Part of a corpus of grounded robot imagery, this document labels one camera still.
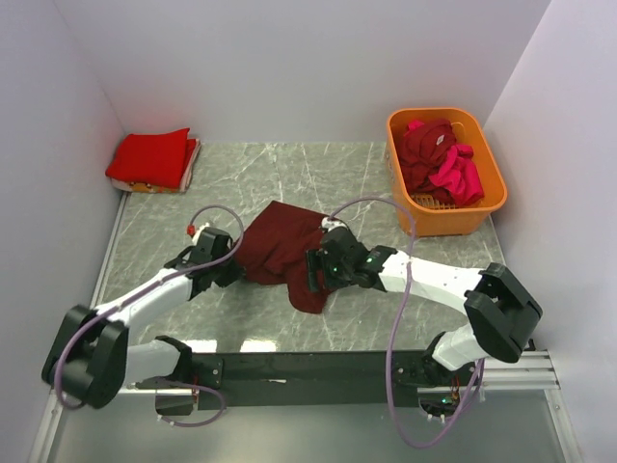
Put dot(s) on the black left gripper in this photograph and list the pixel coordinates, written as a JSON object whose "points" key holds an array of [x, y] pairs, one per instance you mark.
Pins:
{"points": [[227, 272]]}

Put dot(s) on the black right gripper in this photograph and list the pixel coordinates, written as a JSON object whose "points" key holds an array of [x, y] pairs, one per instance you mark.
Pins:
{"points": [[313, 271]]}

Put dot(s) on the dark maroon t shirt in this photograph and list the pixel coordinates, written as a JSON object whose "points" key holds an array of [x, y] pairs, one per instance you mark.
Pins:
{"points": [[273, 252]]}

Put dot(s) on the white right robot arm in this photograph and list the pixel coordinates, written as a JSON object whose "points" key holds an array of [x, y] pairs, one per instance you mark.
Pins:
{"points": [[501, 314]]}

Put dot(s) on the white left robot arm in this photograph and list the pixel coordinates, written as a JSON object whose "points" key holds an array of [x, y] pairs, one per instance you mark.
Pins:
{"points": [[91, 358]]}

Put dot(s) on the folded red t shirt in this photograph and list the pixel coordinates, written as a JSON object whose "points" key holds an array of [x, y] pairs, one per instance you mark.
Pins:
{"points": [[156, 159]]}

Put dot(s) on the orange plastic laundry basket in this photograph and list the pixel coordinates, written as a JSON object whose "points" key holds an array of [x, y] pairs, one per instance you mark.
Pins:
{"points": [[425, 216]]}

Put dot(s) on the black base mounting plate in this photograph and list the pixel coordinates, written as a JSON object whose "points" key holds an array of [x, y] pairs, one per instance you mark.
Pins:
{"points": [[274, 379]]}

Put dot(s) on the crumpled maroon shirt in basket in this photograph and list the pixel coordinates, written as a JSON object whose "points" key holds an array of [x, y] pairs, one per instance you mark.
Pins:
{"points": [[422, 151]]}

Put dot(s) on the crumpled pink shirt in basket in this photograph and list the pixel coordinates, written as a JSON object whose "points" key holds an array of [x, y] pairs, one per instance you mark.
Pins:
{"points": [[457, 181]]}

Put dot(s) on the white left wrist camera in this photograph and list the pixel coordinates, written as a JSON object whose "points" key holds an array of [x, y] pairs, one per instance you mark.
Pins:
{"points": [[195, 231]]}

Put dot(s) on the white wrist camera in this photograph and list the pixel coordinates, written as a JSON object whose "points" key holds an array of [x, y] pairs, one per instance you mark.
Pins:
{"points": [[330, 223], [195, 231]]}

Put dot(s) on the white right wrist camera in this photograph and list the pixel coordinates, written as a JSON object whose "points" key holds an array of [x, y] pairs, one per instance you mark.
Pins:
{"points": [[330, 223]]}

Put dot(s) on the aluminium frame rail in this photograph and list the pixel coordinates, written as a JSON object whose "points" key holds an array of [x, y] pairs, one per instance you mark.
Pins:
{"points": [[519, 416]]}

